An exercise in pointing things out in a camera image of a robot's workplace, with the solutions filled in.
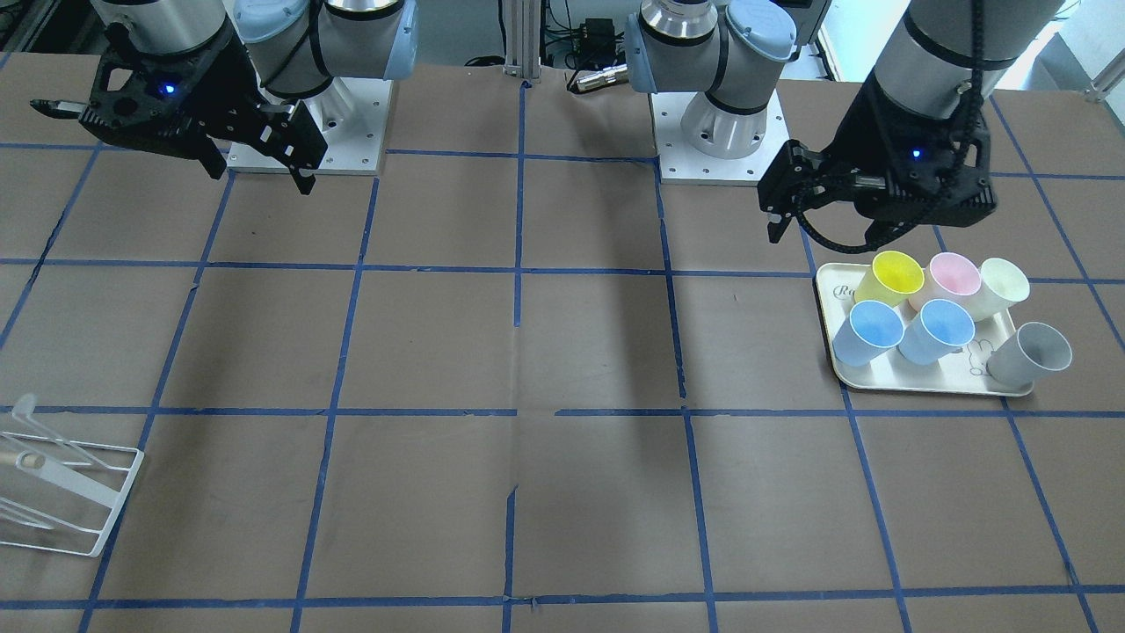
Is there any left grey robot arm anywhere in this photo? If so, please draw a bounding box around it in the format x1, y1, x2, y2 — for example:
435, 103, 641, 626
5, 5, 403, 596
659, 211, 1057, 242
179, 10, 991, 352
624, 1, 1061, 255

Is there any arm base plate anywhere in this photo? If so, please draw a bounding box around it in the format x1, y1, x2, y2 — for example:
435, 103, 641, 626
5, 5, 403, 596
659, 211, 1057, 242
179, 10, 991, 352
650, 92, 790, 187
225, 74, 393, 177

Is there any yellow plastic cup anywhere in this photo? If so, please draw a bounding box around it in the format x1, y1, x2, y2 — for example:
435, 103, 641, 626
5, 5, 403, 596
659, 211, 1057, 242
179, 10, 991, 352
854, 250, 925, 308

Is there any silver cylindrical connector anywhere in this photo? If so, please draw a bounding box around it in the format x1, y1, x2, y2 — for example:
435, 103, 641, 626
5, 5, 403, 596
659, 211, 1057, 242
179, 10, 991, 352
567, 63, 629, 94

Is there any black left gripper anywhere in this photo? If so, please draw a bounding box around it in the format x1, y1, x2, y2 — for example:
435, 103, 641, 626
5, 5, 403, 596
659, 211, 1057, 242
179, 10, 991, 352
757, 83, 998, 244

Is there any cream serving tray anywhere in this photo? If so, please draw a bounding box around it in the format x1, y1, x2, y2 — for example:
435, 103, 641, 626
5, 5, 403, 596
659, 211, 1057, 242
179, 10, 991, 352
813, 263, 1034, 397

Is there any white wire cup rack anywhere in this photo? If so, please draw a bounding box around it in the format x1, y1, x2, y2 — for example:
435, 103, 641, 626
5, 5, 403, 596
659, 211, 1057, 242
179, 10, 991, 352
1, 394, 145, 557

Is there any pink plastic cup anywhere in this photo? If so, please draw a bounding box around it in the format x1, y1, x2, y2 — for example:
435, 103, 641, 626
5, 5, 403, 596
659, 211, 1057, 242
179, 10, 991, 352
908, 251, 982, 311

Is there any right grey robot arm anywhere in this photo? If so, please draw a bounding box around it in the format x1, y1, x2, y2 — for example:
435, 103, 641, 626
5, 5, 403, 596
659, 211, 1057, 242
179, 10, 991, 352
32, 1, 417, 195

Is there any cream white plastic cup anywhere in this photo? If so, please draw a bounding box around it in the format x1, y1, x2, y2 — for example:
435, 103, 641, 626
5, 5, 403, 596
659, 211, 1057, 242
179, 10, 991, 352
962, 257, 1031, 322

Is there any light blue plastic cup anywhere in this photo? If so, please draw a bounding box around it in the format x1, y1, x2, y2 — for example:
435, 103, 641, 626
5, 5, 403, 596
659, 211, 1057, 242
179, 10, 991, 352
897, 299, 977, 367

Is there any grey plastic cup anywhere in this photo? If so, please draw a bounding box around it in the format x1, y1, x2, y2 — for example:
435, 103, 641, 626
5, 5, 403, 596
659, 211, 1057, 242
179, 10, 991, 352
987, 322, 1073, 386

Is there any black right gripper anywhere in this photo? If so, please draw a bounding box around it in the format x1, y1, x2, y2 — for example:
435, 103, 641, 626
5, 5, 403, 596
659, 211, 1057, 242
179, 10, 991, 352
32, 35, 327, 195

